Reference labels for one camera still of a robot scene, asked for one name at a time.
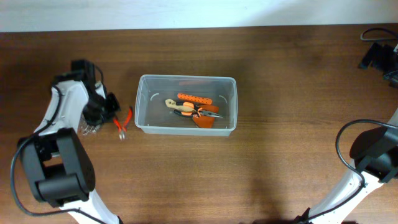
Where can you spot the red black diagonal cutters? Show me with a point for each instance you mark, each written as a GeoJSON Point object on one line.
{"type": "Point", "coordinates": [122, 126]}

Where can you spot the wooden handled orange scraper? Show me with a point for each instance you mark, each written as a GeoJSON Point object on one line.
{"type": "Point", "coordinates": [204, 121]}

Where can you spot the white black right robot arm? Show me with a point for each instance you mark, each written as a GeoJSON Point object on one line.
{"type": "Point", "coordinates": [373, 163]}

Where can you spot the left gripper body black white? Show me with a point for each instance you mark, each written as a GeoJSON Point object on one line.
{"type": "Point", "coordinates": [101, 109]}

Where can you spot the orange socket bit holder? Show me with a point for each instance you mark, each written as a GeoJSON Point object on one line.
{"type": "Point", "coordinates": [195, 99]}

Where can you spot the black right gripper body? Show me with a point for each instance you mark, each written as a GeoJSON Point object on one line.
{"type": "Point", "coordinates": [387, 61]}

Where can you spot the clear screwdriver set case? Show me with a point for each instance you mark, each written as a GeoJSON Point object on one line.
{"type": "Point", "coordinates": [85, 129]}

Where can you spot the clear plastic container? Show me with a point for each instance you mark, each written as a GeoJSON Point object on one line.
{"type": "Point", "coordinates": [154, 117]}

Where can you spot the orange black long nose pliers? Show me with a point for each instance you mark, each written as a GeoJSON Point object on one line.
{"type": "Point", "coordinates": [190, 110]}

